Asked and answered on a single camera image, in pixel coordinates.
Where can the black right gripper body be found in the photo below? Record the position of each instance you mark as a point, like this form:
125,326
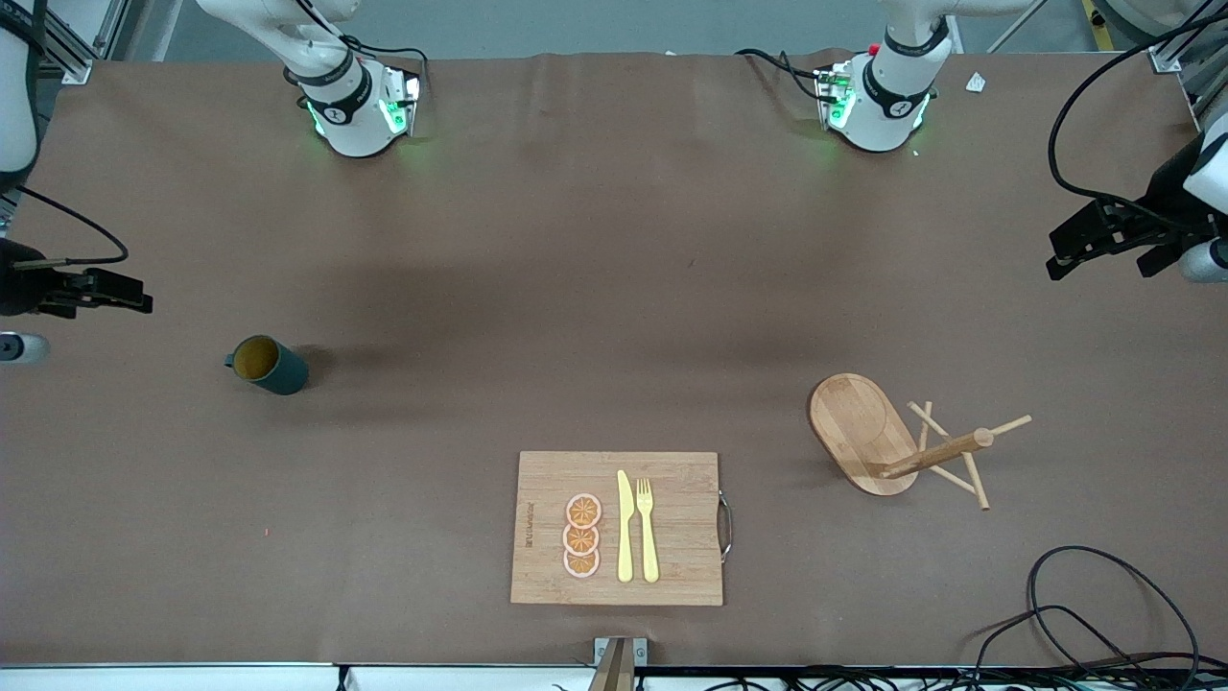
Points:
17,290

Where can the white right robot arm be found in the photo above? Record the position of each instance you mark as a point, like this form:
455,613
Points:
345,115

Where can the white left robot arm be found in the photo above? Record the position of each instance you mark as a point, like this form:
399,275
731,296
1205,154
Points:
887,96

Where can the white paper scrap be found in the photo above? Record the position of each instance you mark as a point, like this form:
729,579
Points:
977,83

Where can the wooden mug tree stand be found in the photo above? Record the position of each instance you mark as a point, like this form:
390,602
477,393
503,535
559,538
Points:
854,422

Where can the wooden cutting board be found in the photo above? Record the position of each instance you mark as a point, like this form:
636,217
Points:
681,537

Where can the orange slice toy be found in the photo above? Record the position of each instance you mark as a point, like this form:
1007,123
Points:
583,511

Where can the yellow plastic fork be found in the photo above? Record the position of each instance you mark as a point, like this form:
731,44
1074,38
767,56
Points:
648,537

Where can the yellow plastic knife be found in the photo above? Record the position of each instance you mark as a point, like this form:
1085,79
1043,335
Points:
625,537

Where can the aluminium frame profile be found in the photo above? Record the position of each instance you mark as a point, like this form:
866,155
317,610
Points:
72,69
1164,59

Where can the small metal bracket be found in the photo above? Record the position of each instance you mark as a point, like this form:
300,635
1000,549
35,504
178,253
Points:
641,653

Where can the brown wooden post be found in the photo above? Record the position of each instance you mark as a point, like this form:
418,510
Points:
614,672

